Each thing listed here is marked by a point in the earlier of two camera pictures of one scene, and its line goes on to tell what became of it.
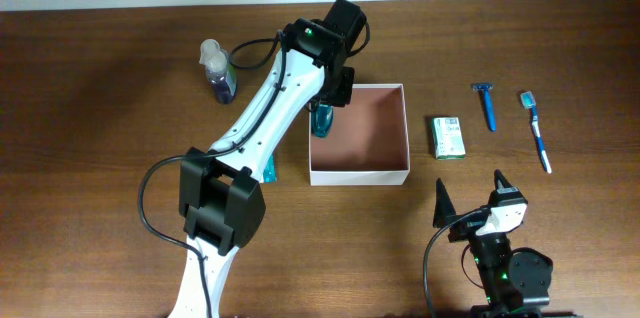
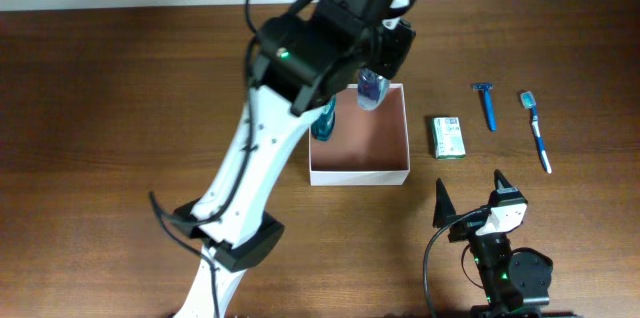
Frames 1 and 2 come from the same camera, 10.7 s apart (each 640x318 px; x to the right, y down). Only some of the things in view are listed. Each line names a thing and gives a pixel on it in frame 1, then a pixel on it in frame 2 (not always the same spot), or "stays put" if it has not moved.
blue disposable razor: x=487 y=88 stays put
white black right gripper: x=444 y=210 stays put
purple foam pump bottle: x=220 y=70 -> x=372 y=89
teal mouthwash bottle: x=321 y=120 stays put
